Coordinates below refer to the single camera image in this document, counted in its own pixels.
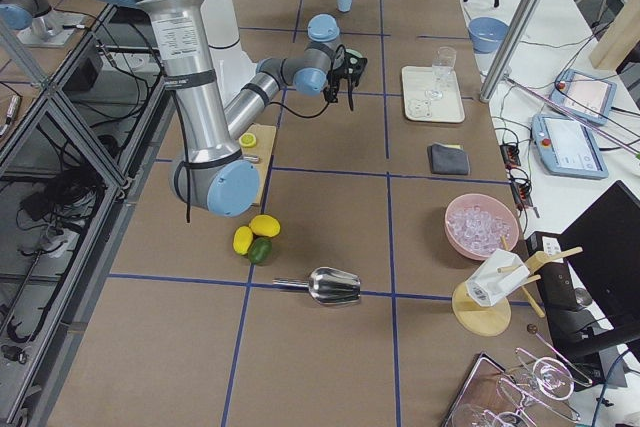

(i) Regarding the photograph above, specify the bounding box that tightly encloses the yellow lemon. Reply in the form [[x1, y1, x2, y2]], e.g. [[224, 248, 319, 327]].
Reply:
[[249, 214, 281, 238], [232, 225, 254, 256]]

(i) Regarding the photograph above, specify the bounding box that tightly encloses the pink bowl of ice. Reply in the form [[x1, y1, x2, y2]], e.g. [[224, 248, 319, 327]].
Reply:
[[444, 193, 520, 261]]

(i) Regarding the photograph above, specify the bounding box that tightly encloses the blue bowl with fork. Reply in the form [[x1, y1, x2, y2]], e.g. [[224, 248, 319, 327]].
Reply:
[[468, 17, 509, 54]]

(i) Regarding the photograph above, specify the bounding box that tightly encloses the black monitor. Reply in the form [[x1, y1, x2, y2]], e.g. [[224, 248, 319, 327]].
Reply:
[[539, 180, 639, 359]]

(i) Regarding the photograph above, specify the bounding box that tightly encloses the wooden cup stand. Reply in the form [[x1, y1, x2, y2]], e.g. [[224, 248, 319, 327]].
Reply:
[[452, 246, 583, 337]]

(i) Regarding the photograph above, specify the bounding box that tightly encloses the metal ice scoop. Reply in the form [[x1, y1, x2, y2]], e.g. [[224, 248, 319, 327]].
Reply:
[[273, 266, 361, 306]]

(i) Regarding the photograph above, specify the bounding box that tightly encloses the yellow lemon front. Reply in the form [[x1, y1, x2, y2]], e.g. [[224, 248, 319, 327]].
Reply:
[[232, 225, 254, 256]]

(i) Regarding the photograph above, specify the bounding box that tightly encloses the aluminium frame post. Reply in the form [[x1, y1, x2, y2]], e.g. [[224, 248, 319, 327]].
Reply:
[[479, 0, 541, 103]]

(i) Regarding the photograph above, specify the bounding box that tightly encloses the green lime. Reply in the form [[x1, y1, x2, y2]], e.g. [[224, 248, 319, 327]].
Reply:
[[247, 237, 272, 264]]

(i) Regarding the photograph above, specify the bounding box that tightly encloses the grey yellow folded cloth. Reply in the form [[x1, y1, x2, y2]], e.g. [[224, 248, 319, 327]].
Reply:
[[427, 143, 470, 175]]

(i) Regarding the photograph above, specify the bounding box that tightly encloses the wooden cutting board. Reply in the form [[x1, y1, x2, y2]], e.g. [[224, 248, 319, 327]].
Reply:
[[241, 124, 277, 206]]

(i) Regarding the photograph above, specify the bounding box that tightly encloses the cream bear tray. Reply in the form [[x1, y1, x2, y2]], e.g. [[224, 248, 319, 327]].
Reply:
[[401, 66, 465, 124]]

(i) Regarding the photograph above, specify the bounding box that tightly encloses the blue teach pendant near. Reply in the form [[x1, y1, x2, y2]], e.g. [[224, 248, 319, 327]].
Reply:
[[531, 114, 609, 180]]

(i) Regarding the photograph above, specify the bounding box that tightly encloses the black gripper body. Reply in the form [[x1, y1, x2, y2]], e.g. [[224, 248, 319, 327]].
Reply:
[[332, 54, 368, 85]]

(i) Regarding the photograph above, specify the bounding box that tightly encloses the blue teach pendant far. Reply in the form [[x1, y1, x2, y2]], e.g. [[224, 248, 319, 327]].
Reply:
[[550, 69, 617, 126]]

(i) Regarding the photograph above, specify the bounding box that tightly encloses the clear wine glass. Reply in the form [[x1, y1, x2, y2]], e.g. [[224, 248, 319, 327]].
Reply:
[[426, 46, 457, 100]]

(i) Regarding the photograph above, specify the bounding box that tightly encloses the lemon half slice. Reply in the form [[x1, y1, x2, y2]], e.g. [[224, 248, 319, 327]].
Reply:
[[239, 132, 258, 148]]

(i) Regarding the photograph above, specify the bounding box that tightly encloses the blue teach pendant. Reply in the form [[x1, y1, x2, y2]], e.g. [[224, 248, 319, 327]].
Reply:
[[550, 69, 617, 126], [531, 114, 609, 180]]

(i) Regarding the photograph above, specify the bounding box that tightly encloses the yellow lemon rear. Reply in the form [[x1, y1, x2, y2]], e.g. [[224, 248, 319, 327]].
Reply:
[[249, 214, 281, 238]]

